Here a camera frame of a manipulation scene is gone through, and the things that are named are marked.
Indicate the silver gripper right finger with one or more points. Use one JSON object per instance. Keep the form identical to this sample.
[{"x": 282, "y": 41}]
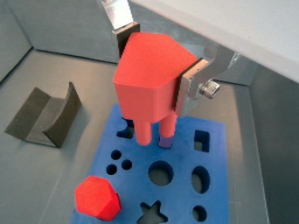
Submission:
[{"x": 196, "y": 81}]

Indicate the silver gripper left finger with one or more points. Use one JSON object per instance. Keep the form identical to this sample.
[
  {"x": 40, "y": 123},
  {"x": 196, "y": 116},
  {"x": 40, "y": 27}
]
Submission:
[{"x": 120, "y": 18}]

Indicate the red three prong object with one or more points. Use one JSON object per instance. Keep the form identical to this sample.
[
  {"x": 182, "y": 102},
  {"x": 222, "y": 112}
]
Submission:
[{"x": 146, "y": 82}]

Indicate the black curved fixture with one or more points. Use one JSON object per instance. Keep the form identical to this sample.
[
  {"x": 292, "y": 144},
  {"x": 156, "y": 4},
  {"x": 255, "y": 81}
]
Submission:
[{"x": 44, "y": 118}]

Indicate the blue shape sorter block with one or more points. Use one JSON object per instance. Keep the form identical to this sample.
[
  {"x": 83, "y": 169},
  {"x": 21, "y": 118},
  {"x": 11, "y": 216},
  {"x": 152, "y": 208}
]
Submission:
[{"x": 167, "y": 186}]

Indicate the red hexagonal peg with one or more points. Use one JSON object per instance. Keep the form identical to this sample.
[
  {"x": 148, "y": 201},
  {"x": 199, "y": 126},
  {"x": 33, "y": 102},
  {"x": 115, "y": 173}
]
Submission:
[{"x": 96, "y": 199}]

